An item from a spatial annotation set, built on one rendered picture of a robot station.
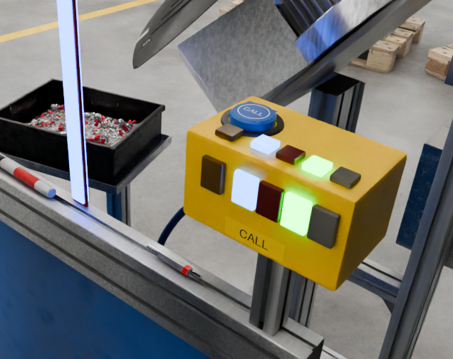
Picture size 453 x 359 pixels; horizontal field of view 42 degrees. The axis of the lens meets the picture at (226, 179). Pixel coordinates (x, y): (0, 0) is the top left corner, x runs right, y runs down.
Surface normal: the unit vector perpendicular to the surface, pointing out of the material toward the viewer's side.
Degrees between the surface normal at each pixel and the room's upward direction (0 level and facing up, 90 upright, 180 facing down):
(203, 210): 90
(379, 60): 90
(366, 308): 0
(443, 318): 0
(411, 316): 90
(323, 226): 90
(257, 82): 55
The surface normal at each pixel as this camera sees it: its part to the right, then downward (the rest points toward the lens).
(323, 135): 0.07, -0.84
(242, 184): -0.60, 0.39
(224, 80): 0.03, -0.04
